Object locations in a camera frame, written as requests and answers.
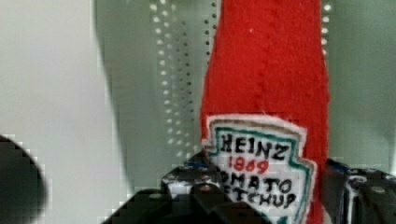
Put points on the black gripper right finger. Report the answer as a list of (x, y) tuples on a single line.
[(358, 196)]

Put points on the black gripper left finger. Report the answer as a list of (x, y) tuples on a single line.
[(189, 194)]

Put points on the red plush ketchup bottle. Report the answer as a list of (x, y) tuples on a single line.
[(264, 112)]

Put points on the green oval strainer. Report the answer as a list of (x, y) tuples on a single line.
[(156, 52)]

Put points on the black cylinder lower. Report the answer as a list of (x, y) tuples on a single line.
[(22, 187)]

